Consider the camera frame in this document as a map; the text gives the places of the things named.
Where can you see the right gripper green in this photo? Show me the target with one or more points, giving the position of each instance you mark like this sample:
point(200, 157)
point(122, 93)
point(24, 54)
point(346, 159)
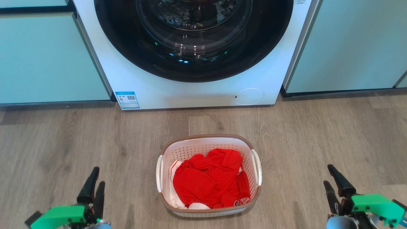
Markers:
point(378, 205)

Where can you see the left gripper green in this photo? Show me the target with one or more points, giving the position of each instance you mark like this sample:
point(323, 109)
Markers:
point(60, 216)

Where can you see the white perforated laundry basket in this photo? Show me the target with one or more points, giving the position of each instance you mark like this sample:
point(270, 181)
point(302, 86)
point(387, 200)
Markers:
point(190, 149)

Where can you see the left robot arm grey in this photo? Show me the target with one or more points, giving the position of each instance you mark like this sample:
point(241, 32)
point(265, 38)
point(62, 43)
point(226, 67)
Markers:
point(100, 225)

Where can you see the white garment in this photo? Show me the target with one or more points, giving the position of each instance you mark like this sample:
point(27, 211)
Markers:
point(174, 195)

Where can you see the blue energy label sticker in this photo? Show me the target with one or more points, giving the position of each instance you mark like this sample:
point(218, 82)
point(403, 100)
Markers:
point(127, 100)

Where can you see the red garment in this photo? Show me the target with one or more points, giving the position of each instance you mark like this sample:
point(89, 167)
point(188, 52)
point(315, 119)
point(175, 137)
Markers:
point(206, 181)

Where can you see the narrow teal cabinet panel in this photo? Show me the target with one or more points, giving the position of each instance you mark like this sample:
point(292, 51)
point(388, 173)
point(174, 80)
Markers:
point(403, 81)

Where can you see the round white filter cover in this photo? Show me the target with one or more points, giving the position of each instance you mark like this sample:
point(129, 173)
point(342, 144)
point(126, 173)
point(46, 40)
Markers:
point(249, 96)

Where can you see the white front-loading washing machine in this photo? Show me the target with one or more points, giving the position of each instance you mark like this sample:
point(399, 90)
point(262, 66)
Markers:
point(190, 93)

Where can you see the large teal cabinet door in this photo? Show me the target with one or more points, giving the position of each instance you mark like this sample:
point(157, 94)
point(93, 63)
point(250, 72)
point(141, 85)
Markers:
point(47, 60)

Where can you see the tall teal cabinet panel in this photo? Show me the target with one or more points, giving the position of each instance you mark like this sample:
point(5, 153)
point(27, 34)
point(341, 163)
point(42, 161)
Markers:
point(353, 47)

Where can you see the black round washer door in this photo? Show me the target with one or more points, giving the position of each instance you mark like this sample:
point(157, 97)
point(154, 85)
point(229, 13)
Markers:
point(133, 54)

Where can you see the teal cabinet drawer front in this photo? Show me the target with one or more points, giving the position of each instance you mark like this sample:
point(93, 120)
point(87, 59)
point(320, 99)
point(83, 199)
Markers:
point(31, 2)

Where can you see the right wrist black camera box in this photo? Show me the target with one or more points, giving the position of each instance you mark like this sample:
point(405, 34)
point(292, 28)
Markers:
point(401, 205)

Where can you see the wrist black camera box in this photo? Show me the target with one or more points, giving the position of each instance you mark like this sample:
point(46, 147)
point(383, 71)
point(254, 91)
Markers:
point(401, 205)
point(32, 218)

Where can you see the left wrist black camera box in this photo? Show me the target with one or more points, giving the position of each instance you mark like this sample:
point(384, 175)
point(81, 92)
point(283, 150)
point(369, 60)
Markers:
point(32, 218)

